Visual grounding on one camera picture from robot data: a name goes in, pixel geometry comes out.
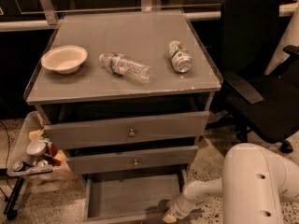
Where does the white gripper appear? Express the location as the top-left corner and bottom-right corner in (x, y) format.
(163, 194), (206, 224)

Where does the grey bottom drawer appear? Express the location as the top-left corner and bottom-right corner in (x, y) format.
(83, 165), (187, 224)

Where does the grey drawer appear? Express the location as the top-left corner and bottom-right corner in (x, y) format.
(67, 146), (198, 175)
(45, 111), (209, 149)
(83, 165), (187, 224)

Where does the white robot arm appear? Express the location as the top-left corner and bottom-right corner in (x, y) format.
(164, 2), (298, 224)

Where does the grey top drawer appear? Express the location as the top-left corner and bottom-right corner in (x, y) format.
(45, 111), (209, 149)

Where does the grey middle drawer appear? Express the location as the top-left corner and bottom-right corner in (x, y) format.
(67, 146), (198, 175)

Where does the grey drawer cabinet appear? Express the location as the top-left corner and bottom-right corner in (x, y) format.
(23, 9), (224, 185)

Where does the black office chair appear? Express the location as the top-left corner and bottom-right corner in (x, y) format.
(211, 0), (299, 153)

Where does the silver can in bin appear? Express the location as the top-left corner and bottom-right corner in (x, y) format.
(26, 139), (47, 157)

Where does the clear plastic trash bin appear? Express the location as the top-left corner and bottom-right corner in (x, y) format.
(7, 111), (75, 183)

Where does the small can in bin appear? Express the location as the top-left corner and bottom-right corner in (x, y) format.
(12, 161), (25, 172)

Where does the black bin stand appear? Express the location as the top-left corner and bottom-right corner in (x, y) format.
(4, 177), (24, 220)

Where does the green white soda can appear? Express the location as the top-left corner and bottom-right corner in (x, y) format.
(168, 40), (192, 73)

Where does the clear plastic water bottle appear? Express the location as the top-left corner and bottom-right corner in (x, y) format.
(99, 52), (150, 84)

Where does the white paper bowl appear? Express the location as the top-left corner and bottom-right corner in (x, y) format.
(41, 45), (88, 75)

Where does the metal railing bar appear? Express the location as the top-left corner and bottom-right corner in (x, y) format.
(0, 0), (299, 34)

